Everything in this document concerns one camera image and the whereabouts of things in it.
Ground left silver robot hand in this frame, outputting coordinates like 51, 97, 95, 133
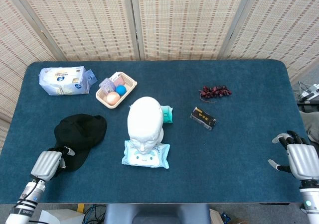
30, 146, 75, 182

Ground peach egg-shaped ball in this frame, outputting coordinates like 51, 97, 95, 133
106, 92, 121, 105

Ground pink small box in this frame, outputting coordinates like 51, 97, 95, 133
109, 72, 125, 87

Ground bamboo folding screen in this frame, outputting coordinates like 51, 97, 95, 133
0, 0, 319, 145

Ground pale blue tissue pack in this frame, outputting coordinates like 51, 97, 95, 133
38, 66, 98, 96

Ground white power strip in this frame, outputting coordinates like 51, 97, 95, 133
299, 83, 319, 101

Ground grey cloth bundle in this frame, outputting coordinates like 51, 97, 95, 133
299, 109, 319, 145

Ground black baseball cap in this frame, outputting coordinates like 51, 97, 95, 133
48, 113, 108, 172

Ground beige plastic tray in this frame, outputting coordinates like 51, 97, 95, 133
95, 71, 138, 110

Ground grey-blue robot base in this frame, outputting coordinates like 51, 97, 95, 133
103, 203, 211, 224

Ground black rectangular box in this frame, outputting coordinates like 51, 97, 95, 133
189, 106, 217, 131

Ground white cardboard box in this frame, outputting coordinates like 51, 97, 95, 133
37, 209, 85, 224

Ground white foam mannequin head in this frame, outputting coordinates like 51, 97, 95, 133
127, 96, 165, 153

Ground blue floor cables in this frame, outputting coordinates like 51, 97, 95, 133
83, 204, 107, 224

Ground green wet wipes pack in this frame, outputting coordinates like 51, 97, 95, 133
160, 105, 174, 124

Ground dark red grape bunch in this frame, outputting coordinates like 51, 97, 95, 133
198, 85, 232, 103

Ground brown cardboard box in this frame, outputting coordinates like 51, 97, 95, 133
209, 208, 247, 224

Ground clear purple small box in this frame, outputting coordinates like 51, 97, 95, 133
99, 77, 117, 94

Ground blue felt table cover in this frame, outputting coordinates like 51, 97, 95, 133
0, 59, 311, 205

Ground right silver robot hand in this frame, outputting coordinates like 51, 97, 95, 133
268, 130, 319, 180

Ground blue cartoon wet wipes pack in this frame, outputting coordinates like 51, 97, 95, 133
121, 139, 171, 170

